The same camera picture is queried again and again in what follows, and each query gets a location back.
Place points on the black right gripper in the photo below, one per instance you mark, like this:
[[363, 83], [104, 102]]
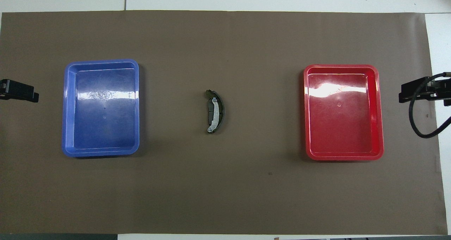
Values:
[[440, 90]]

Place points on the red plastic tray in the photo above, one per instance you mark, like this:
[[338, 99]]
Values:
[[341, 127]]

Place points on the blue plastic tray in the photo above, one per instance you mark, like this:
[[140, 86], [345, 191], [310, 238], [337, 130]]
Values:
[[102, 127]]

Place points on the brown paper table mat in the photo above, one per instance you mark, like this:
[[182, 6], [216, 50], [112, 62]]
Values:
[[225, 180]]

